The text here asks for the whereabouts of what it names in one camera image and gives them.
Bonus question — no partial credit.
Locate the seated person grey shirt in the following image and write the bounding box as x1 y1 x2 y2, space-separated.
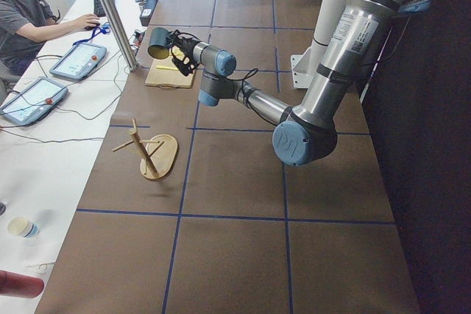
1 0 100 76

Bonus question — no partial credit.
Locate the teach pendant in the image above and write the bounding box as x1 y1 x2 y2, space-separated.
49 43 107 81
1 77 68 126

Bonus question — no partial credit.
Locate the bamboo cutting board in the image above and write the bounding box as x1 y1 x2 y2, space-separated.
144 57 195 89

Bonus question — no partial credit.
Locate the wooden cup storage rack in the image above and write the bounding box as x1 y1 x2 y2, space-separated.
112 118 179 181

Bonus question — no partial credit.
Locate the dark blue ceramic mug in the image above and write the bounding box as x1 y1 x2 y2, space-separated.
147 27 171 60

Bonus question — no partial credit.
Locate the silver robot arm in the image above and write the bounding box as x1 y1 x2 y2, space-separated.
166 0 431 166

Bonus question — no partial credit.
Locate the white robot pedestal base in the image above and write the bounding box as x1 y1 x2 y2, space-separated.
291 0 345 89

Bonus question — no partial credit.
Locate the aluminium frame post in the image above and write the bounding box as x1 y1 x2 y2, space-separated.
100 0 138 72

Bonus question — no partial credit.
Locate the black box with label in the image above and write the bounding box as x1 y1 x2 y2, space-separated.
140 0 158 26

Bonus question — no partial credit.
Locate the teach pendant far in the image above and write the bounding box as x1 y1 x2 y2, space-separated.
49 43 107 81

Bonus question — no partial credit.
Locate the paper cup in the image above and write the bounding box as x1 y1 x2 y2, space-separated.
7 217 40 238

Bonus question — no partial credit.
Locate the teach pendant near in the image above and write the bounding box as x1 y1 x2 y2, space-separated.
1 77 68 126

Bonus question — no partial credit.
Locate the blue lanyard badge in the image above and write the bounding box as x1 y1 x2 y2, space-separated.
73 23 110 46

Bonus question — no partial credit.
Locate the red cylinder bottle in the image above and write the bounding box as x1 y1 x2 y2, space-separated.
1 270 45 299

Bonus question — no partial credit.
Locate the yellow plastic knife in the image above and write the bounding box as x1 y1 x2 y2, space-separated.
155 65 178 71

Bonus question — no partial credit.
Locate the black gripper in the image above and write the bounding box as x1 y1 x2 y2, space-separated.
169 29 201 76

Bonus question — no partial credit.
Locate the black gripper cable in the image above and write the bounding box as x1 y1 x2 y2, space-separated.
224 67 259 96

